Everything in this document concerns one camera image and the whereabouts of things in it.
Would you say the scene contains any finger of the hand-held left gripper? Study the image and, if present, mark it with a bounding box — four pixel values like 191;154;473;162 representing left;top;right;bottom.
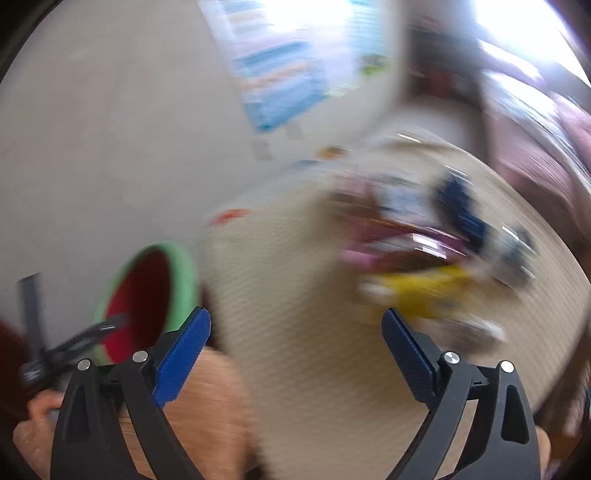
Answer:
46;313;131;358

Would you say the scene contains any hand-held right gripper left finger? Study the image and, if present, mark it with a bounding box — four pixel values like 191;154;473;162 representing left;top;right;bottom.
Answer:
50;306;212;480

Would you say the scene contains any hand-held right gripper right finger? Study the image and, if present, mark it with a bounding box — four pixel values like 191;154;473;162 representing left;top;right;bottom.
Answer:
381;308;542;480

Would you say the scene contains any yellow white tube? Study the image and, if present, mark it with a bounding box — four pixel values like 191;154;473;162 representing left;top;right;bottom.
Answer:
360;263;506;344

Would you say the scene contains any green bin with red liner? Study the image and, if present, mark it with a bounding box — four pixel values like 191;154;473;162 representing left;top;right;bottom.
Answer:
95;243;200;366

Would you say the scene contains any blue cookie wrapper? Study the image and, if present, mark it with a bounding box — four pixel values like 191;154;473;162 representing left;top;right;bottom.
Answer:
434;173;490;252

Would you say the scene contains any white green milk carton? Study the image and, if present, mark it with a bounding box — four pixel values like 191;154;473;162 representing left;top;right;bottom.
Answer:
376;182;430;222

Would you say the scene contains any person's left forearm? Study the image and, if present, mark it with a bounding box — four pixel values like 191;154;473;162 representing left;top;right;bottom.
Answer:
13;415;54;480

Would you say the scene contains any person's left hand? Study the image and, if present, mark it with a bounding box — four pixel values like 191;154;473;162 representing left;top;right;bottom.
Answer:
27;391;64;420

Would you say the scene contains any dark brown furniture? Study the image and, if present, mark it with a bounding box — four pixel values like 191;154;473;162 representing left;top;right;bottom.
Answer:
0;320;33;421

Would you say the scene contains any person's peach-clad leg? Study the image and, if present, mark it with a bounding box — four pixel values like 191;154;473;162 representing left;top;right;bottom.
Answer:
536;429;553;480
117;346;257;480

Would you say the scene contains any pink crumpled wrapper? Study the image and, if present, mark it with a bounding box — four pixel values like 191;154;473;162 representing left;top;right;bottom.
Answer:
342;240;384;273

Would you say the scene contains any dark silver crumpled wrapper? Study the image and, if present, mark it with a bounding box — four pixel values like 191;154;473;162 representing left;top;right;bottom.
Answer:
496;228;539;287

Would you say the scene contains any dark desk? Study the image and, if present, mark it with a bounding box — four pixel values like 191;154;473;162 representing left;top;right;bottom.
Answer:
406;18;481;97

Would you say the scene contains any blue alphabet wall poster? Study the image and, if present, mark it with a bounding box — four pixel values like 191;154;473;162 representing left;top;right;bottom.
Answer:
198;0;331;134

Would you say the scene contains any green grid wall poster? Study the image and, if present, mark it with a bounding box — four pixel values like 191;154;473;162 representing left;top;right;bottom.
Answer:
351;0;393;79

